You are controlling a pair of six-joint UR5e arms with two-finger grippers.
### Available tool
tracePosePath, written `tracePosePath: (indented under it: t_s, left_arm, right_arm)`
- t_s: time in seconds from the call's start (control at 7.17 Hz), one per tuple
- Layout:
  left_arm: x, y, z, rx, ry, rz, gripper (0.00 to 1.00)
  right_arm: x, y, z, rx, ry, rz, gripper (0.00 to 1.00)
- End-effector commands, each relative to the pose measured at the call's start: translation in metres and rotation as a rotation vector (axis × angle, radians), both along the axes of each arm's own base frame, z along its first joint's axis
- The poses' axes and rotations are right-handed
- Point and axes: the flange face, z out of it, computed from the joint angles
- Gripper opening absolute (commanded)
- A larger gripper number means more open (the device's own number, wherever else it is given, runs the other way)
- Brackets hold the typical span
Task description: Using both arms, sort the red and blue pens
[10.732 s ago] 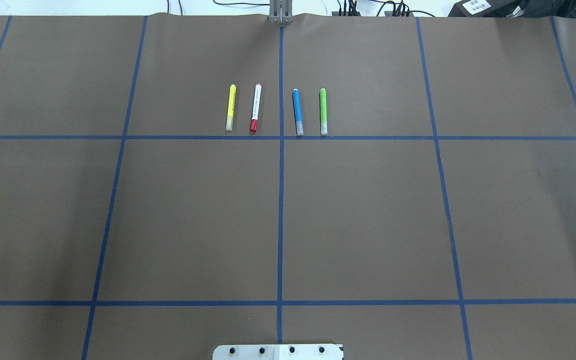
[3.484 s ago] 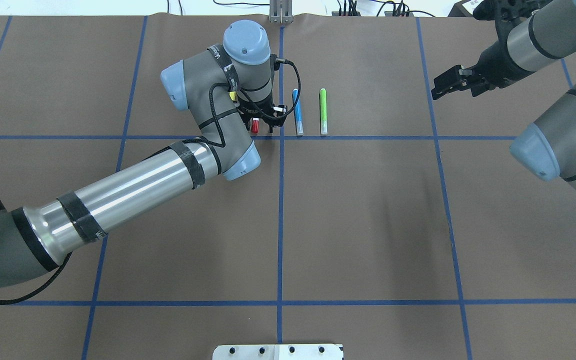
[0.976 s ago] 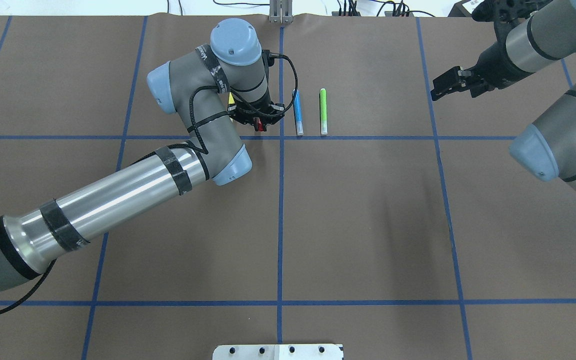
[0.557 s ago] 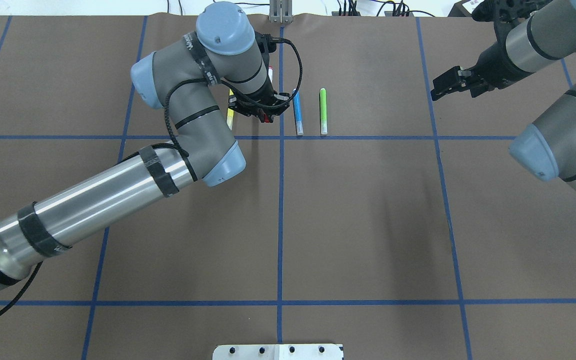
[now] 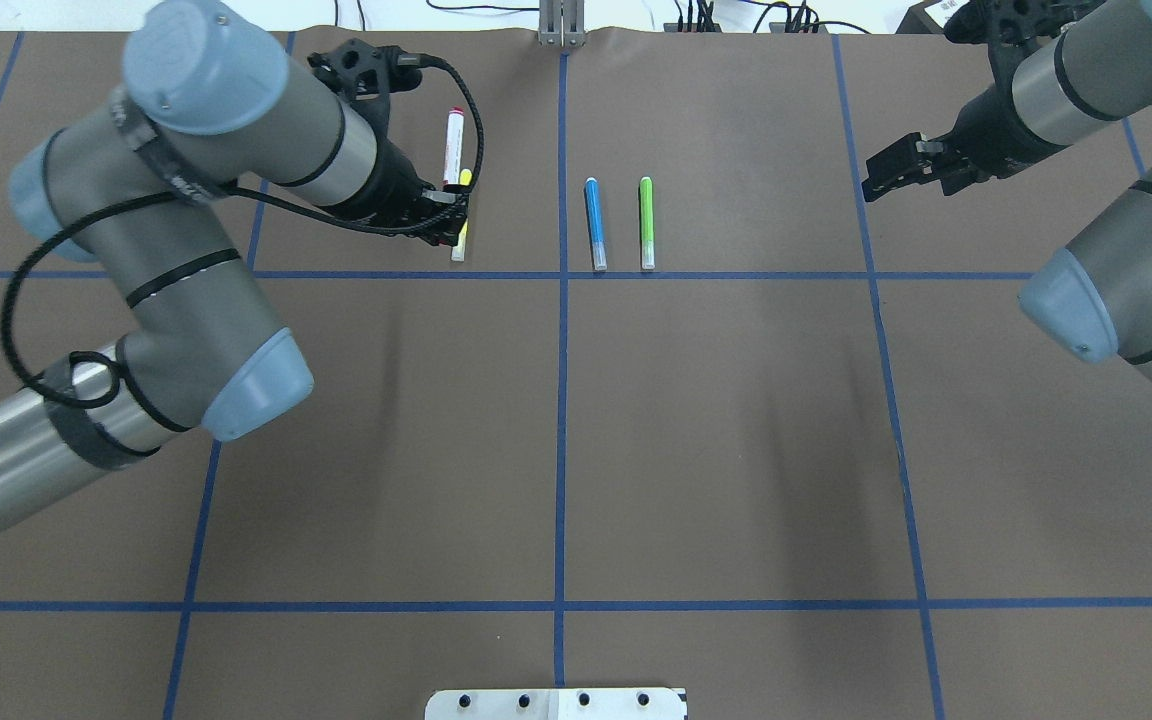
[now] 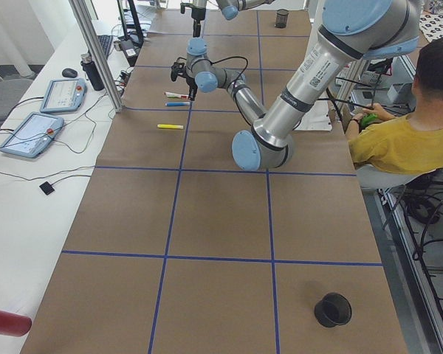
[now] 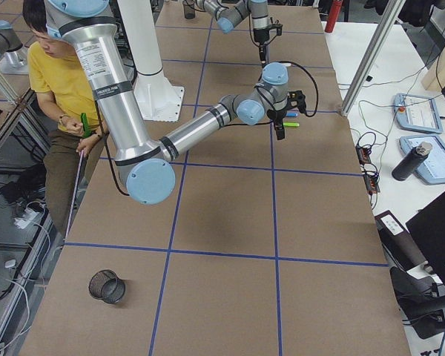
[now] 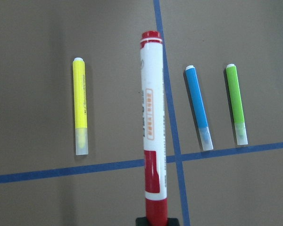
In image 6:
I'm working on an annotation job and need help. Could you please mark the black computer mouse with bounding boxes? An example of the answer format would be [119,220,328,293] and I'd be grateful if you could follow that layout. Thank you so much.
[61,68,78,78]

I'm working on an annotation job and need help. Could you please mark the red and white marker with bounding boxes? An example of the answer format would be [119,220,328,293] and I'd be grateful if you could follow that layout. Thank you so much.
[164,91,189,100]

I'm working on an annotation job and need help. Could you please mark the blue teach pendant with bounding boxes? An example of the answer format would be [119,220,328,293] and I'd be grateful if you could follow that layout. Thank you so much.
[0,112,64,159]
[40,78,86,114]

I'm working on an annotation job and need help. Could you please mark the person in yellow shirt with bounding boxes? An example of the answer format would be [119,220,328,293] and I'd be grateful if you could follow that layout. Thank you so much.
[345,38,443,175]

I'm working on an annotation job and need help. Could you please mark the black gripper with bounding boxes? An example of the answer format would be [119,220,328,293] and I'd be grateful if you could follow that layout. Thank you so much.
[191,8,205,38]
[185,76,198,101]

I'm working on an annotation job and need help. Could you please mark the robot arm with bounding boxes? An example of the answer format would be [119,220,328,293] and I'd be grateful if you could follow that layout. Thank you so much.
[171,1,422,171]
[180,0,273,38]

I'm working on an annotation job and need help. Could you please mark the yellow marker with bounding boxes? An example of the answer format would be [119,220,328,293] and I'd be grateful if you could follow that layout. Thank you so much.
[157,124,184,130]

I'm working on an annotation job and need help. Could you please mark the black keyboard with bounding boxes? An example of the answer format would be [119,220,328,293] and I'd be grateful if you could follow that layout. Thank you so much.
[97,35,114,58]

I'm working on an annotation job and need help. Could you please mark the black camera cable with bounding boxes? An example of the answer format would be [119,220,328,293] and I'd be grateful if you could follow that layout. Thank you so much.
[208,55,250,89]

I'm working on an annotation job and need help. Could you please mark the blue teach pendant far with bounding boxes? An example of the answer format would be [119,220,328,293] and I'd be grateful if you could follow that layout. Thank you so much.
[40,78,86,114]

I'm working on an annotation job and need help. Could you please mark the red water bottle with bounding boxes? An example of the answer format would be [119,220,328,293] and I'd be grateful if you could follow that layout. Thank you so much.
[0,310,32,337]

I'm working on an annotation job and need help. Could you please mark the black mesh cup near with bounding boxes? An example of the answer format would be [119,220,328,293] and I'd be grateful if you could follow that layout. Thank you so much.
[314,292,352,327]

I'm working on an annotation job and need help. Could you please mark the aluminium frame post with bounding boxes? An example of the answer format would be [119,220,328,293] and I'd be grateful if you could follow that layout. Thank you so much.
[69,0,123,113]

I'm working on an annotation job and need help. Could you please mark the black mesh cup far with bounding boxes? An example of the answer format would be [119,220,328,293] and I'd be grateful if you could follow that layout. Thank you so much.
[275,9,289,29]

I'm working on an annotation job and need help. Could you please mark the small black sensor pad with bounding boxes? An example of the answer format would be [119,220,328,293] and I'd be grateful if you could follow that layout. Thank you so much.
[39,181,55,195]

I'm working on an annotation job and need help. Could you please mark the blue marker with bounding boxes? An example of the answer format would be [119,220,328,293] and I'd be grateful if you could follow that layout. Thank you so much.
[165,102,191,107]

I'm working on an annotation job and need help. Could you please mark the blue teach pendant near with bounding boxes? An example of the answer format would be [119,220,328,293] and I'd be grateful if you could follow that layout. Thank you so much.
[0,112,64,159]

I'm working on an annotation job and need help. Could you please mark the black water bottle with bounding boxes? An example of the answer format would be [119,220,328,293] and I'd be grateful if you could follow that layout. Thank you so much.
[80,52,104,91]

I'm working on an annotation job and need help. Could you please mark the black mesh cup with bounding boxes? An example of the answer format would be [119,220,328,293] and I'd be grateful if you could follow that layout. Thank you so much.
[275,9,289,29]
[314,292,352,327]

